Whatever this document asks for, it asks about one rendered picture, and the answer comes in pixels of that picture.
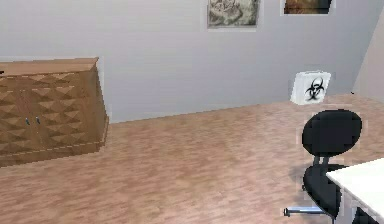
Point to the white desk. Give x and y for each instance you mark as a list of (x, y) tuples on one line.
[(363, 183)]

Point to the brown wooden patterned cupboard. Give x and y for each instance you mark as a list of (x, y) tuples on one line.
[(50, 110)]

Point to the black office chair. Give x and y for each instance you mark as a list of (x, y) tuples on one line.
[(330, 133)]

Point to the white bin with black symbol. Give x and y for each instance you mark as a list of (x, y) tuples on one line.
[(310, 87)]

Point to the grey framed wall picture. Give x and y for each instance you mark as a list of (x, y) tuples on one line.
[(232, 12)]

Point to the brown dark framed wall picture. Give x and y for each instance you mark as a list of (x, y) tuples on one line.
[(307, 6)]

